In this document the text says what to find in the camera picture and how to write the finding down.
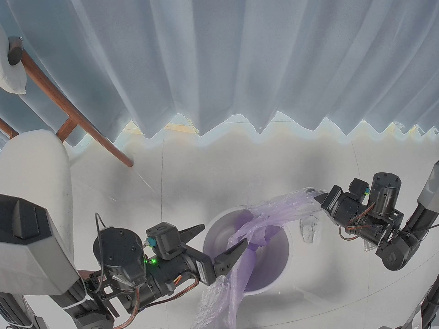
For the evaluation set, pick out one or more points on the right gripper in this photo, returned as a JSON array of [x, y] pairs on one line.
[[346, 207]]

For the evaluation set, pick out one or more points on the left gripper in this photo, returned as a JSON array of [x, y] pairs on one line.
[[185, 269]]

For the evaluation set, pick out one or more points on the purple plastic bag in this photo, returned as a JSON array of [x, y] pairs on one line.
[[260, 218]]

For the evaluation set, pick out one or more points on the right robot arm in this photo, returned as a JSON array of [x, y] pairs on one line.
[[387, 190]]

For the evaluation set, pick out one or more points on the white trash bin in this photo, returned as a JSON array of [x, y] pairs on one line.
[[274, 262]]

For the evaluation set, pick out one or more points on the crumpled white paper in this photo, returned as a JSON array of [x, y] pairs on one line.
[[310, 230]]

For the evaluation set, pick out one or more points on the pale blue curtain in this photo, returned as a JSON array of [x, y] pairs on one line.
[[240, 46]]

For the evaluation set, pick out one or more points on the white cushioned wooden chair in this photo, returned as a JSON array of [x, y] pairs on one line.
[[34, 163]]

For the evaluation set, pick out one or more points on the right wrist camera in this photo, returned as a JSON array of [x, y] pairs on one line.
[[358, 187]]

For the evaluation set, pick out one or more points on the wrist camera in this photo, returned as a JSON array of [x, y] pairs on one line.
[[358, 187], [164, 240]]

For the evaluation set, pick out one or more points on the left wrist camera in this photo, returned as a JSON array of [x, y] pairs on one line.
[[164, 240]]

